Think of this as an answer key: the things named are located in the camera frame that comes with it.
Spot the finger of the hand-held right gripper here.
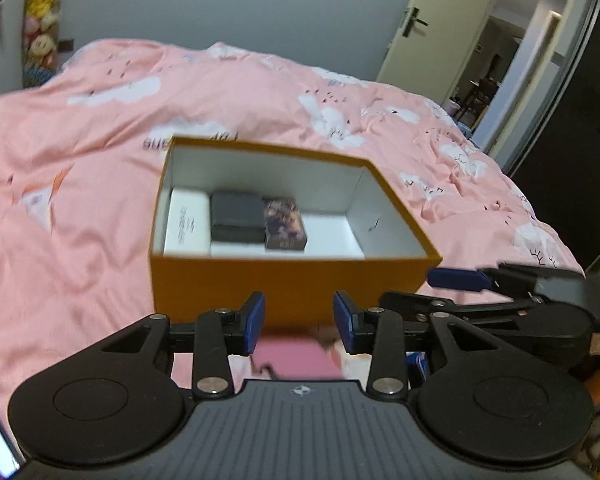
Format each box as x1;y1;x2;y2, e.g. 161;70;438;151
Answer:
378;290;546;324
426;261;588;303

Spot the grey sliding door frame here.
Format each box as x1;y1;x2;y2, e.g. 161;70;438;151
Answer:
472;0;600;171

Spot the pink printed blanket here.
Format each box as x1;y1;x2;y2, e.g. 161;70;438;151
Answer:
0;37;588;411

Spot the dark chair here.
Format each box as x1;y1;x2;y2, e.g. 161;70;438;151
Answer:
472;77;501;111

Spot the long white box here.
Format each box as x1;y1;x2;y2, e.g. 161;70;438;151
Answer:
163;187;216;257

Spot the blue barcode card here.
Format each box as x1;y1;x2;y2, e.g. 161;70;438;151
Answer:
406;352;431;378

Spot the beige door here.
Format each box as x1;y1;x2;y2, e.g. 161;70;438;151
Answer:
376;0;511;106

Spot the dark grey square box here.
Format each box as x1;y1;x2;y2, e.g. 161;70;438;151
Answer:
210;191;267;243

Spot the orange cardboard box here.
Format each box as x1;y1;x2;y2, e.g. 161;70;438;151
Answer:
147;135;443;328

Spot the pink wallet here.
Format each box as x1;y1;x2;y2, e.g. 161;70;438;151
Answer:
252;330;343;381

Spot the dark door handle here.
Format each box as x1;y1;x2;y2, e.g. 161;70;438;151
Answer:
402;7;429;38

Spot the hanging column of plush toys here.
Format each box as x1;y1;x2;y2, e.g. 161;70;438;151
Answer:
20;0;73;88

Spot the printed card box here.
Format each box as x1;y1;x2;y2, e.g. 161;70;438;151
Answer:
261;196;309;253

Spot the white plush toy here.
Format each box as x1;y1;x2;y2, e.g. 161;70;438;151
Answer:
325;340;348;378

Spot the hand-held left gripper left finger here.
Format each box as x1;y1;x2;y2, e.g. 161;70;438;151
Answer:
102;291;267;397

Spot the dark wardrobe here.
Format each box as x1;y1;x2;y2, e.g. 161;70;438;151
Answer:
510;0;600;271

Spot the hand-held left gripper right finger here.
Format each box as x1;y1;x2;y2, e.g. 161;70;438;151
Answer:
332;290;506;397

